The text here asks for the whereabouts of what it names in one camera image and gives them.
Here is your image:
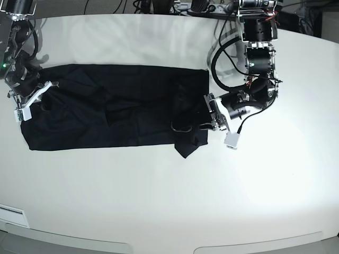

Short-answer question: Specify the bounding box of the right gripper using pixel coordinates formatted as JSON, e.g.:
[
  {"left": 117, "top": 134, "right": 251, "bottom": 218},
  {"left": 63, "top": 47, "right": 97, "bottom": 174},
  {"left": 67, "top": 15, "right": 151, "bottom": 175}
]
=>
[{"left": 7, "top": 81, "right": 59, "bottom": 111}]

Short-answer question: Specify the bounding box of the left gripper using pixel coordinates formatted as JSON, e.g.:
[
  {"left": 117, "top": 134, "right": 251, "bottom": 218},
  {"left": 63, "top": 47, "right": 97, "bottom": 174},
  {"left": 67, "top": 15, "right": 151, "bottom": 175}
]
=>
[{"left": 171, "top": 92, "right": 250, "bottom": 132}]

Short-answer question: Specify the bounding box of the black T-shirt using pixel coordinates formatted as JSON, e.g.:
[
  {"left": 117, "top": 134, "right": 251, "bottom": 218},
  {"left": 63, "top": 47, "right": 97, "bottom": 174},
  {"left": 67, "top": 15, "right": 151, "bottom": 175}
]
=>
[{"left": 21, "top": 64, "right": 210, "bottom": 158}]

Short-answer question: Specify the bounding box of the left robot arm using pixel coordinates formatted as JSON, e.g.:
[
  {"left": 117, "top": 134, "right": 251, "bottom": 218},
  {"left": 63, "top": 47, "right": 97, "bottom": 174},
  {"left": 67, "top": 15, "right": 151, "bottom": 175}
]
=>
[{"left": 170, "top": 1, "right": 280, "bottom": 131}]

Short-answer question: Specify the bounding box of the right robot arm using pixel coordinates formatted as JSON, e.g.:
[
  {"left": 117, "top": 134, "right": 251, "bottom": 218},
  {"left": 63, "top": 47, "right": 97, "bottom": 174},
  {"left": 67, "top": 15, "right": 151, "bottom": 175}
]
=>
[{"left": 1, "top": 1, "right": 44, "bottom": 110}]

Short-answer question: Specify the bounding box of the white label plate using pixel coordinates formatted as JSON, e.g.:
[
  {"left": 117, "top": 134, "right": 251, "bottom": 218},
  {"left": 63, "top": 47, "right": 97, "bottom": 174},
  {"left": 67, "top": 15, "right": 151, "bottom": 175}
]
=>
[{"left": 0, "top": 204, "right": 29, "bottom": 228}]

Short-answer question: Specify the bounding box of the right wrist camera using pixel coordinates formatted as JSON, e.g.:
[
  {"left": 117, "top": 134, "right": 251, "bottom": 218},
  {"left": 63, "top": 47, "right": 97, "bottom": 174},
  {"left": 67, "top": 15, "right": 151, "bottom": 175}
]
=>
[{"left": 14, "top": 107, "right": 32, "bottom": 122}]

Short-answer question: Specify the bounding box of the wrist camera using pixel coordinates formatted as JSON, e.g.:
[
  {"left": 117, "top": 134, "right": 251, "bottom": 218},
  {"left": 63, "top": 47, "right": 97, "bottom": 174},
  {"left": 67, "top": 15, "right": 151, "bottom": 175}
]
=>
[
  {"left": 14, "top": 107, "right": 32, "bottom": 122},
  {"left": 224, "top": 132, "right": 240, "bottom": 150}
]

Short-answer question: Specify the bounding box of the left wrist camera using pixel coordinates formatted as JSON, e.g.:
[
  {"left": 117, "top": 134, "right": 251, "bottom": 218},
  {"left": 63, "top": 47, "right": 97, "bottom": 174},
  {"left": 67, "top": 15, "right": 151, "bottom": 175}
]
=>
[{"left": 224, "top": 132, "right": 240, "bottom": 150}]

